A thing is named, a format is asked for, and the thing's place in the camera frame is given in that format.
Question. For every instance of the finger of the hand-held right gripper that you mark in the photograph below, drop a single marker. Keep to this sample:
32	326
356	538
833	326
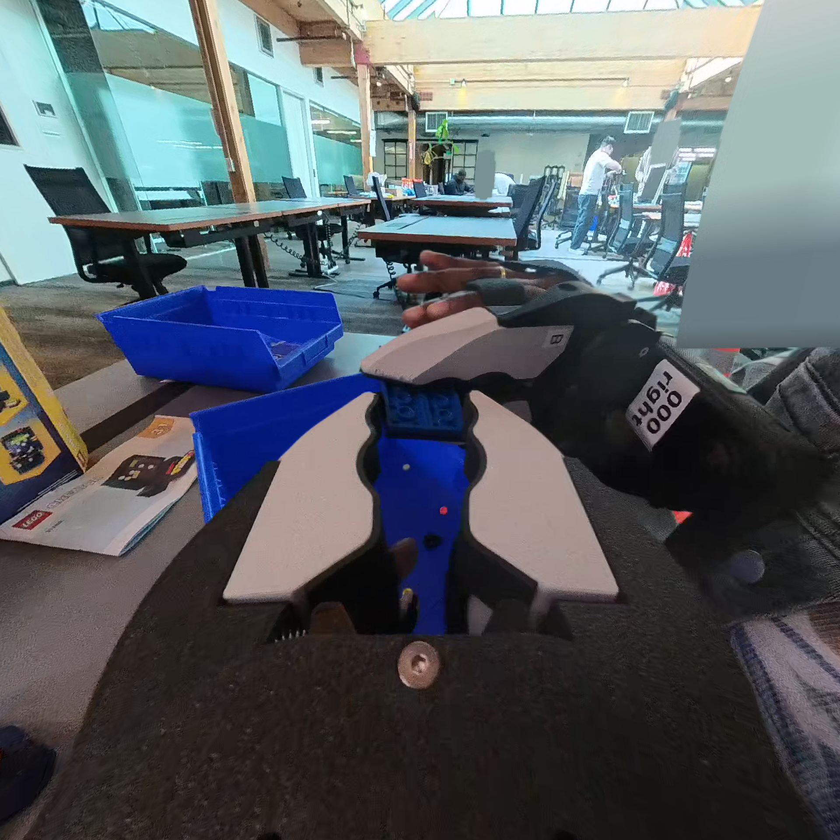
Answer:
459	348

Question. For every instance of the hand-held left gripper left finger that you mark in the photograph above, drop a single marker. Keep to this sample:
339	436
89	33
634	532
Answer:
308	512

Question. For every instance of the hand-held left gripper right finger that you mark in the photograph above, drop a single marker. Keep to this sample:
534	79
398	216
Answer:
531	512

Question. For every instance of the blue toy plate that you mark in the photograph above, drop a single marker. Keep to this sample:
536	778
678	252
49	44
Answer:
420	413

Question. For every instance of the blue plastic bin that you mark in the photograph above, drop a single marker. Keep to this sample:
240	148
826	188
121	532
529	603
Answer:
197	354
262	426

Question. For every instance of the person's right hand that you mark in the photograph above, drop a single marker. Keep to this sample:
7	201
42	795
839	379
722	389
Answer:
459	262

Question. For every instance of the scattered small round studs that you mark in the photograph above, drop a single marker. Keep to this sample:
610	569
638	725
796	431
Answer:
443	510

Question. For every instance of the black office chair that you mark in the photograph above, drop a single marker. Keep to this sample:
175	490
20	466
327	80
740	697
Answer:
294	187
663	236
98	262
531	210
382	197

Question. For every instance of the potted green plant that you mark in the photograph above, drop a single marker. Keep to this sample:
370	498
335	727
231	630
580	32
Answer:
439	148

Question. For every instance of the instruction booklet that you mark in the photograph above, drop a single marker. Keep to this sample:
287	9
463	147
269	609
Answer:
85	505

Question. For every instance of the colourful toy set box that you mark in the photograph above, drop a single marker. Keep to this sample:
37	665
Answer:
33	426

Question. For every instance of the long wooden desk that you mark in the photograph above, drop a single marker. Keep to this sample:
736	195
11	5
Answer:
197	213

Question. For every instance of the white striped shirt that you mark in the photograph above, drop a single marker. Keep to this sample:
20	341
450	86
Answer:
800	709

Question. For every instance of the wooden post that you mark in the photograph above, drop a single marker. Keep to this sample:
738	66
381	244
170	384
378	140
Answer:
223	98
365	124

